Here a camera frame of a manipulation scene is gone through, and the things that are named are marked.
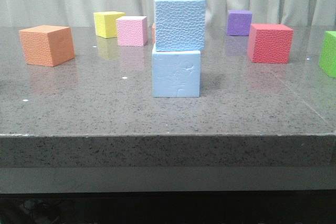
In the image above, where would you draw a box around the yellow foam cube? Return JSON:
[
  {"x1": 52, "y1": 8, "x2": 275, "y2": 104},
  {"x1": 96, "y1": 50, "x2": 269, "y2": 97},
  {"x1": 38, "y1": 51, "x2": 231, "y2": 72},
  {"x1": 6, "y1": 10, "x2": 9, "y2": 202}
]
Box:
[{"x1": 93, "y1": 11, "x2": 125, "y2": 38}]

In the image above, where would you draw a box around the large red foam cube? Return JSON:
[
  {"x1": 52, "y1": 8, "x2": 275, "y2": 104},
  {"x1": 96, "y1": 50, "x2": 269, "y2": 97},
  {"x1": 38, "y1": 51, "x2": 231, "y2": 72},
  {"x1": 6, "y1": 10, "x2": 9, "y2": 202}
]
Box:
[{"x1": 247, "y1": 24, "x2": 293, "y2": 63}]

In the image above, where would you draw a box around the smooth light blue foam cube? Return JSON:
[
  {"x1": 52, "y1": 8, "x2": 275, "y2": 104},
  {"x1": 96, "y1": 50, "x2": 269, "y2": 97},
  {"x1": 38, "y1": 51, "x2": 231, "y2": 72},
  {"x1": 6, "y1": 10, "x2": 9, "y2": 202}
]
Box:
[{"x1": 153, "y1": 0, "x2": 206, "y2": 52}]

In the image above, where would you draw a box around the dented orange foam cube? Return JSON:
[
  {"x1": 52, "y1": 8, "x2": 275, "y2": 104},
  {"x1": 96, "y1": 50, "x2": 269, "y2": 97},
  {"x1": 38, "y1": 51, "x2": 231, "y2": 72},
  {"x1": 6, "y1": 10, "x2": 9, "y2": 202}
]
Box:
[{"x1": 152, "y1": 23, "x2": 155, "y2": 44}]

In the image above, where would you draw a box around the purple foam cube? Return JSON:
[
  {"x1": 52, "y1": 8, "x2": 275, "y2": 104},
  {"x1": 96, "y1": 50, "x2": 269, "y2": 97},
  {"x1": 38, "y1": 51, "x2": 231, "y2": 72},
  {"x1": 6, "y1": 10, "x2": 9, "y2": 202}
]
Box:
[{"x1": 226, "y1": 10, "x2": 253, "y2": 36}]

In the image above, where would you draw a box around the green foam cube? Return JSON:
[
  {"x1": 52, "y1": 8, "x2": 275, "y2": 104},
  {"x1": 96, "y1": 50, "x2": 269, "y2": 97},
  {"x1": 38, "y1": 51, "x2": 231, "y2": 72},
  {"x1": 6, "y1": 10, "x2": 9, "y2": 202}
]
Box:
[{"x1": 319, "y1": 31, "x2": 336, "y2": 78}]

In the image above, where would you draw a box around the large orange foam cube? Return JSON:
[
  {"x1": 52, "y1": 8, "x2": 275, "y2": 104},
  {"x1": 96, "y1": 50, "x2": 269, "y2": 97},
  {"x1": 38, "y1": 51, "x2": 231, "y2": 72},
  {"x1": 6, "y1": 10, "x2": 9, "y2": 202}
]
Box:
[{"x1": 19, "y1": 25, "x2": 75, "y2": 67}]

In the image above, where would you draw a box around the pink foam cube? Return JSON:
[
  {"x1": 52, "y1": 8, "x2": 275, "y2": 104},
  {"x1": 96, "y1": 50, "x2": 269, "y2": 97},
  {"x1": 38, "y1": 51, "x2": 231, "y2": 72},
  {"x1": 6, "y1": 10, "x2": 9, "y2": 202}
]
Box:
[{"x1": 116, "y1": 16, "x2": 148, "y2": 46}]

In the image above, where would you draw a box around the textured light blue foam cube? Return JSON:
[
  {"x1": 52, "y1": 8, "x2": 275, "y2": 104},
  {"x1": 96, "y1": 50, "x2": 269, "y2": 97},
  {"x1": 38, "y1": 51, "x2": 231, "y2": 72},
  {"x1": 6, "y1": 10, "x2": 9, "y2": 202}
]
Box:
[{"x1": 152, "y1": 46, "x2": 201, "y2": 98}]

